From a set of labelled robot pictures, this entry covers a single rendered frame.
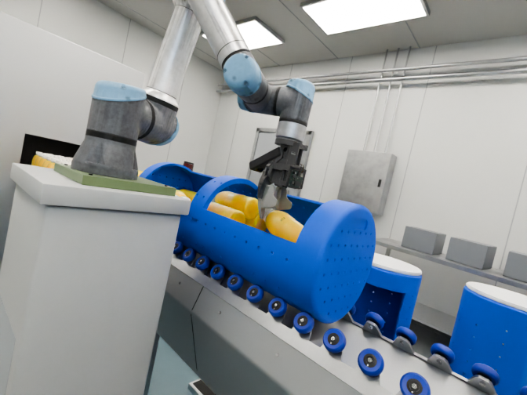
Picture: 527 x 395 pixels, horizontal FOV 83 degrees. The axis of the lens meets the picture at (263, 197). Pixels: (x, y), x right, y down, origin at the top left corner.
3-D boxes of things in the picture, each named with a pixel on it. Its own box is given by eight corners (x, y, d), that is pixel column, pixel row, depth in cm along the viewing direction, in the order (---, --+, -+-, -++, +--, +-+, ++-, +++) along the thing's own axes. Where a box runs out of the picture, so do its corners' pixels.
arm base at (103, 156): (85, 173, 65) (93, 128, 64) (60, 164, 74) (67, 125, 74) (148, 183, 77) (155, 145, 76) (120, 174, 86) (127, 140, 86)
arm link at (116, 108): (73, 125, 71) (83, 69, 70) (114, 137, 84) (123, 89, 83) (114, 134, 68) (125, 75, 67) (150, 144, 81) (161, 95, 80)
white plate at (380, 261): (346, 245, 135) (345, 248, 135) (353, 258, 108) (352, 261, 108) (409, 261, 130) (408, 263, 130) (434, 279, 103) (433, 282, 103)
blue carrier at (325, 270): (299, 337, 59) (334, 197, 58) (124, 225, 118) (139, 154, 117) (360, 314, 80) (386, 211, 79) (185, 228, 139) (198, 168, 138)
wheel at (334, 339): (348, 333, 57) (350, 338, 59) (328, 322, 60) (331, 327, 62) (337, 355, 55) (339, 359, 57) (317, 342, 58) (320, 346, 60)
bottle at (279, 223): (308, 273, 70) (259, 230, 81) (328, 255, 72) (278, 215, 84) (307, 257, 65) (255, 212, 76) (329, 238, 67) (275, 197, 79)
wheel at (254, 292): (265, 287, 72) (268, 291, 74) (252, 280, 75) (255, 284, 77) (254, 302, 71) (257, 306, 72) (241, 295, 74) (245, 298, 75)
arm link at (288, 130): (272, 120, 77) (291, 128, 83) (268, 137, 77) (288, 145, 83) (295, 121, 72) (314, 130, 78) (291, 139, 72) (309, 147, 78)
